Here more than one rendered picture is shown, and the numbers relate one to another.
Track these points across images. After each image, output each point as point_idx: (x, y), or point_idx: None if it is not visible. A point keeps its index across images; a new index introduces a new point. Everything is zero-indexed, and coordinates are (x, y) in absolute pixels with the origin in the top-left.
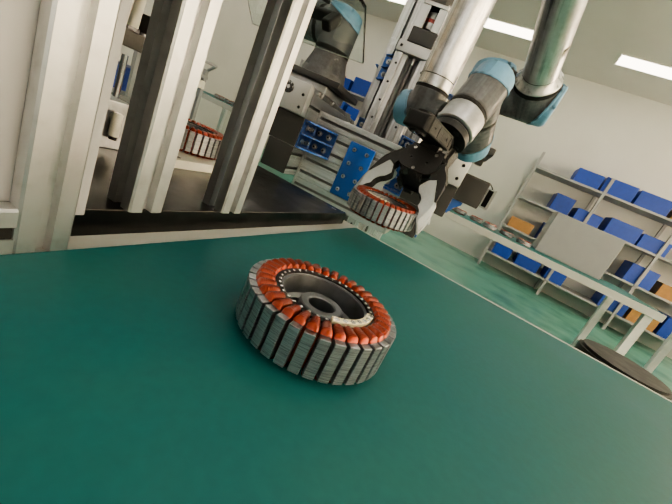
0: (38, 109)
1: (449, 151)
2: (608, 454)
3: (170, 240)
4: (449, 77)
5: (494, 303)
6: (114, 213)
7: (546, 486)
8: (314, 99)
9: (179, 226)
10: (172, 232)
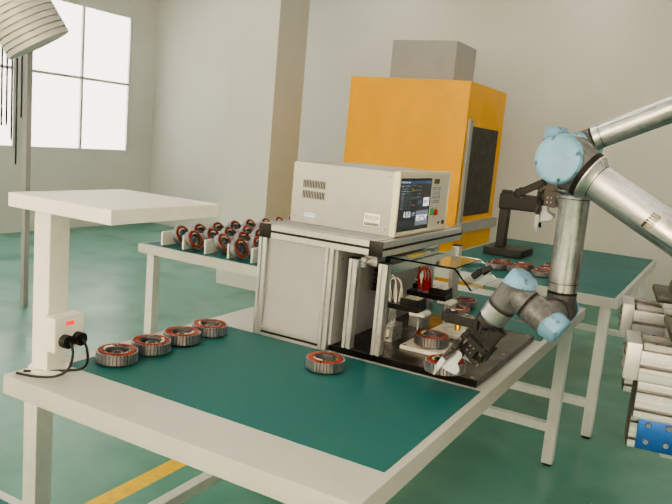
0: (319, 322)
1: (489, 331)
2: (316, 402)
3: (349, 357)
4: (552, 280)
5: (449, 424)
6: (339, 347)
7: (296, 386)
8: (639, 315)
9: (357, 356)
10: (355, 357)
